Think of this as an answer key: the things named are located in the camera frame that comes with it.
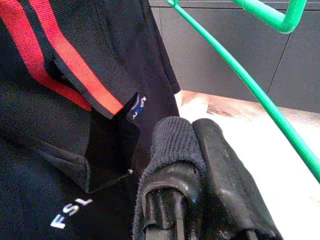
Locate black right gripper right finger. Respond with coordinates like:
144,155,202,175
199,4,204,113
192,118,283,240

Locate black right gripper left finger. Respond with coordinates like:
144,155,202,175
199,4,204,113
134,115,209,240

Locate navy shirt red stripe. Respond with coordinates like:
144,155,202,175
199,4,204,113
0,0,181,240

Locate black television console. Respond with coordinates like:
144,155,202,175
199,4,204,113
147,0,320,111

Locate green plastic hanger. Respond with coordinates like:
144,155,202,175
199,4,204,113
166,0,320,185

